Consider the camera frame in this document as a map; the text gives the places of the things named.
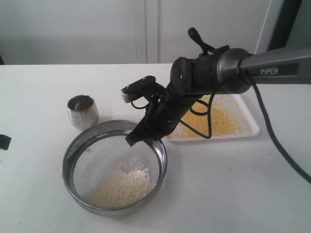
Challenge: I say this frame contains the round stainless steel sieve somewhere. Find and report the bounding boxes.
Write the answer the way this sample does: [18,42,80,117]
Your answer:
[62,120,167,216]

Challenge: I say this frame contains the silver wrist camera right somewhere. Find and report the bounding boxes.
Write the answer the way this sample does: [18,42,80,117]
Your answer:
[121,76,156,103]

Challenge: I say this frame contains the stainless steel cup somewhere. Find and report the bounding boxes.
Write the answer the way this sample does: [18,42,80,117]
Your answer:
[67,95,99,131]

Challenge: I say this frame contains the yellow millet grains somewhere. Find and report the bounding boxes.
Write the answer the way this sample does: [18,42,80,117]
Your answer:
[170,95,252,140]

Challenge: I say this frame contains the white rice grains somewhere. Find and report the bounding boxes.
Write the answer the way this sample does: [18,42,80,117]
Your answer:
[82,162,156,208]

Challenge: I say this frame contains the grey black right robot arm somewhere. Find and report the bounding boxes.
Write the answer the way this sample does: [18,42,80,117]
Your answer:
[121,47,311,145]

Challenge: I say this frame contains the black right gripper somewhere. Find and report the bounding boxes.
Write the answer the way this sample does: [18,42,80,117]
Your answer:
[125,83,202,147]

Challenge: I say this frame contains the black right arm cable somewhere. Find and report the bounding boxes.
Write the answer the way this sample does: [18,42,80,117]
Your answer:
[178,27,311,184]

